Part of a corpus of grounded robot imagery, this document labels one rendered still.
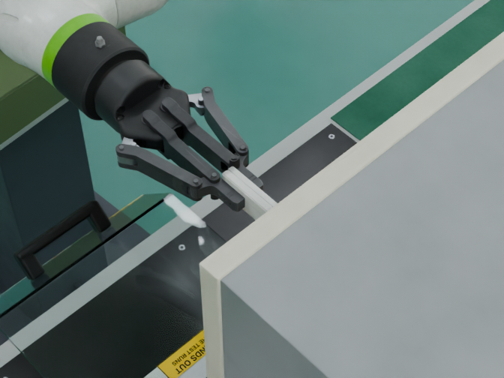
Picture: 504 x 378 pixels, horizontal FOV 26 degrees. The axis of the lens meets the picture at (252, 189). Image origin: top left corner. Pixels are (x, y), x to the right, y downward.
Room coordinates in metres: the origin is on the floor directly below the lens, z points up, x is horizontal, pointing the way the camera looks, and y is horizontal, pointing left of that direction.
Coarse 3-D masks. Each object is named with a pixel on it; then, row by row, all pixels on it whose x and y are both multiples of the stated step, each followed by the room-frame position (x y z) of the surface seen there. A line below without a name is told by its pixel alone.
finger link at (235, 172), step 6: (234, 168) 0.67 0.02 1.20; (234, 174) 0.66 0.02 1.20; (240, 174) 0.66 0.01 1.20; (240, 180) 0.66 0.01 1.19; (246, 180) 0.66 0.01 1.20; (252, 186) 0.65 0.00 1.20; (258, 192) 0.64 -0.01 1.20; (264, 192) 0.64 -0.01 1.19; (264, 198) 0.63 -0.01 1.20; (270, 198) 0.63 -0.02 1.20; (270, 204) 0.63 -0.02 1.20; (276, 204) 0.63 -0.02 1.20
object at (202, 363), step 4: (204, 356) 0.51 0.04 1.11; (200, 360) 0.50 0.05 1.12; (204, 360) 0.50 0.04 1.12; (196, 364) 0.50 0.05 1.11; (200, 364) 0.50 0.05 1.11; (204, 364) 0.50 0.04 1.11; (188, 368) 0.50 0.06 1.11; (192, 368) 0.50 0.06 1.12; (196, 368) 0.50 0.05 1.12; (200, 368) 0.50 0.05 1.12; (204, 368) 0.50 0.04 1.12; (184, 372) 0.49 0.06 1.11; (188, 372) 0.49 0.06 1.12; (192, 372) 0.49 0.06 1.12; (196, 372) 0.49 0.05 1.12; (200, 372) 0.49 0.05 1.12; (204, 372) 0.49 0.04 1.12; (180, 376) 0.49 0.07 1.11; (184, 376) 0.49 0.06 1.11; (188, 376) 0.49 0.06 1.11; (192, 376) 0.49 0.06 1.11; (196, 376) 0.49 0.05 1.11; (200, 376) 0.49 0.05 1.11; (204, 376) 0.49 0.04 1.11
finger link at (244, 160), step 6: (240, 156) 0.69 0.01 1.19; (246, 156) 0.69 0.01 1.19; (240, 162) 0.69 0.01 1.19; (246, 162) 0.69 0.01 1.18; (228, 168) 0.68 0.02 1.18; (240, 168) 0.68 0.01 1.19; (246, 168) 0.68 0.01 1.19; (246, 174) 0.67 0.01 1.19; (252, 174) 0.67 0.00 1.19; (252, 180) 0.66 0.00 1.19; (258, 180) 0.66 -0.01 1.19; (258, 186) 0.66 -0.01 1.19
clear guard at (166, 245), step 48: (96, 240) 0.69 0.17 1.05; (144, 240) 0.68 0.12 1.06; (192, 240) 0.68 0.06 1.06; (48, 288) 0.62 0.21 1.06; (96, 288) 0.62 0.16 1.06; (144, 288) 0.62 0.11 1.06; (192, 288) 0.62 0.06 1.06; (48, 336) 0.56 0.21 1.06; (96, 336) 0.56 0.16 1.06; (144, 336) 0.56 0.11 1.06; (192, 336) 0.56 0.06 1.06
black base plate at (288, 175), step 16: (336, 128) 1.09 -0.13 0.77; (304, 144) 1.06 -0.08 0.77; (320, 144) 1.06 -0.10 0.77; (336, 144) 1.06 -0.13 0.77; (352, 144) 1.06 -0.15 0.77; (288, 160) 1.03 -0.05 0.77; (304, 160) 1.03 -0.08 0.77; (320, 160) 1.03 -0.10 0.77; (272, 176) 1.00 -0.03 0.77; (288, 176) 1.00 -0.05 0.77; (304, 176) 1.00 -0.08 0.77; (272, 192) 0.97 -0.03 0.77; (288, 192) 0.97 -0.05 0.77; (224, 208) 0.94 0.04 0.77; (208, 224) 0.91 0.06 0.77; (224, 224) 0.91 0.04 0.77; (240, 224) 0.91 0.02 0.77; (0, 368) 0.68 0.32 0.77; (16, 368) 0.68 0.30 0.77; (32, 368) 0.68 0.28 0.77
